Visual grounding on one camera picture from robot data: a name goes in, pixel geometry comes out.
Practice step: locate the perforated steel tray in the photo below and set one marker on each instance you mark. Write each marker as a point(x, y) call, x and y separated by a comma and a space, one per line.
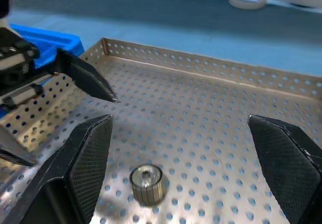
point(191, 123)

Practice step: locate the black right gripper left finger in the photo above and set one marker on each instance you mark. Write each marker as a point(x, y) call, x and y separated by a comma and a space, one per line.
point(75, 173)

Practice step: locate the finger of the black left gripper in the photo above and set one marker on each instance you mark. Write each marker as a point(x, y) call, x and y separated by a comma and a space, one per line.
point(12, 151)

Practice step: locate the ribbed metal roller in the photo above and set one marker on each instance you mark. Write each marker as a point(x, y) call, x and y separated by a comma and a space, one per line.
point(147, 186)

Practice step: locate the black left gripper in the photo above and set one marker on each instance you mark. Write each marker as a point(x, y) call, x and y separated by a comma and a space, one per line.
point(15, 65)

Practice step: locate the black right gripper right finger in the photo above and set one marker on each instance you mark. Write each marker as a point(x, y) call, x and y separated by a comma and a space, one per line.
point(289, 163)

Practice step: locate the white tape roll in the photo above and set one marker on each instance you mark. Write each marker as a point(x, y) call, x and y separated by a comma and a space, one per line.
point(247, 2)

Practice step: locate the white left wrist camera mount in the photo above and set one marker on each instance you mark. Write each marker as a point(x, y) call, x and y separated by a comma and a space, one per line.
point(4, 21)

